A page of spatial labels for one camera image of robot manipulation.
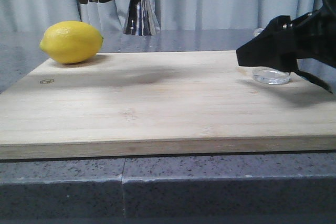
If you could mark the grey curtain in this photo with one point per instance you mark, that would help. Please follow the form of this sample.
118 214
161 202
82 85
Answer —
38 15

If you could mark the black round object behind board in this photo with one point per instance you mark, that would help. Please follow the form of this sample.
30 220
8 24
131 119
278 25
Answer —
315 80

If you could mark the light wooden cutting board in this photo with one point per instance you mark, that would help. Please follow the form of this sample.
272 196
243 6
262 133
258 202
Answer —
160 103

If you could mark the clear glass beaker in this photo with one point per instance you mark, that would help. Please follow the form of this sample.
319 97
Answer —
270 76

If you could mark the yellow lemon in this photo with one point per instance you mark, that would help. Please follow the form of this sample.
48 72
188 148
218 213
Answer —
71 42

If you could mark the steel double jigger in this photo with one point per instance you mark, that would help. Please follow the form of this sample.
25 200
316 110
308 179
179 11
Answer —
141 20

